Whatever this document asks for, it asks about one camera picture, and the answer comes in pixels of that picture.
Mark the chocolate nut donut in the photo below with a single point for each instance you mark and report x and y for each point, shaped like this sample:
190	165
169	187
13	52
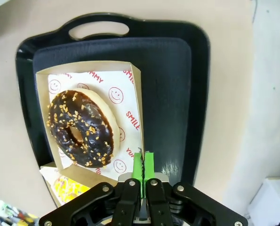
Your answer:
64	110

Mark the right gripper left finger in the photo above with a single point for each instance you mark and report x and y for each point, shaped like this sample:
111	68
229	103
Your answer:
121	204

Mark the white smiley print paper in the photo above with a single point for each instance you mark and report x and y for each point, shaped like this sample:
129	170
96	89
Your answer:
128	106
50	173

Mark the white plastic box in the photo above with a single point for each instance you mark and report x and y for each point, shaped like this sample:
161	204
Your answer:
269	200

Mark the yellow sprinkled donut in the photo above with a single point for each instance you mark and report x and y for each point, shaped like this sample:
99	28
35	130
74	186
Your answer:
69	188

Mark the colourful items pile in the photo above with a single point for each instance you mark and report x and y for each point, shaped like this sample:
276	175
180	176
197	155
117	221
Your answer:
10	214

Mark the brown cardboard food box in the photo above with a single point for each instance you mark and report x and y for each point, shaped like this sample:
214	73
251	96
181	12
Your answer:
137	94
48	186

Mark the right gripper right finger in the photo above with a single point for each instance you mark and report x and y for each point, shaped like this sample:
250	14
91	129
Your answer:
168	204

